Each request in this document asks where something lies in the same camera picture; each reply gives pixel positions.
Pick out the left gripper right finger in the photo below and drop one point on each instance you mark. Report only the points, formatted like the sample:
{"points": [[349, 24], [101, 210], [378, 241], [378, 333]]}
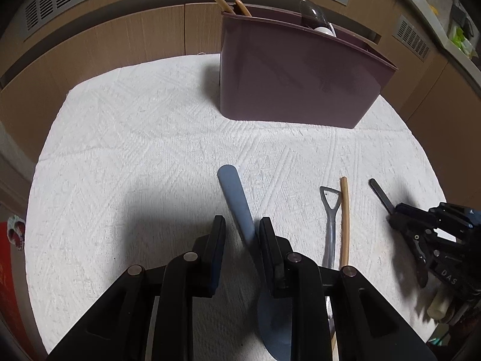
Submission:
{"points": [[293, 319]]}

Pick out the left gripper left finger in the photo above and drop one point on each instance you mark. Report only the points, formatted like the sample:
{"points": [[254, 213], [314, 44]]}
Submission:
{"points": [[194, 274]]}

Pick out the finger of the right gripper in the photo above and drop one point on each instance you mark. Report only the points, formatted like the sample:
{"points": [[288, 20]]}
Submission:
{"points": [[421, 221], [457, 215]]}

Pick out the brown spoon black handle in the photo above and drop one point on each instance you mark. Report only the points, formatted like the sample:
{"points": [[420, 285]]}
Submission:
{"points": [[400, 223]]}

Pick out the black shovel-shaped spoon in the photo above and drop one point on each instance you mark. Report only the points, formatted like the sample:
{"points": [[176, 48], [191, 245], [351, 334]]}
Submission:
{"points": [[331, 200]]}

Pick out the blue plastic spoon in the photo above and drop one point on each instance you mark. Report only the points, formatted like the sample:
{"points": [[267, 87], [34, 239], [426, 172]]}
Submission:
{"points": [[244, 225]]}

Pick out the white plastic spoon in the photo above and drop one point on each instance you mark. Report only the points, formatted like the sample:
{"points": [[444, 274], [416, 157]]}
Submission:
{"points": [[326, 29]]}

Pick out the gloved right hand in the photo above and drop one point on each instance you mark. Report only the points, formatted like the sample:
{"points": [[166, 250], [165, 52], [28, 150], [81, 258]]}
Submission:
{"points": [[449, 305]]}

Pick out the white textured table cloth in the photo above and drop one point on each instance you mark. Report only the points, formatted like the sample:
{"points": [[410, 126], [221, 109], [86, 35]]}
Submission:
{"points": [[128, 175]]}

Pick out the pair of slippers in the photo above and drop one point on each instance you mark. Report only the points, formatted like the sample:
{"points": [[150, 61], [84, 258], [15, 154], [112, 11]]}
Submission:
{"points": [[16, 231]]}

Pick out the small grey vent grille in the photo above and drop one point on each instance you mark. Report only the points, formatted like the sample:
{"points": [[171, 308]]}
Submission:
{"points": [[407, 34]]}

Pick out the red floor mat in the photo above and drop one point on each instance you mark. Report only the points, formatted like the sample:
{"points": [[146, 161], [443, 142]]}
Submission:
{"points": [[9, 308]]}

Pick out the maroon plastic utensil bin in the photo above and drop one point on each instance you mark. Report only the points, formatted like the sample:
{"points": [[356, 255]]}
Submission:
{"points": [[274, 69]]}

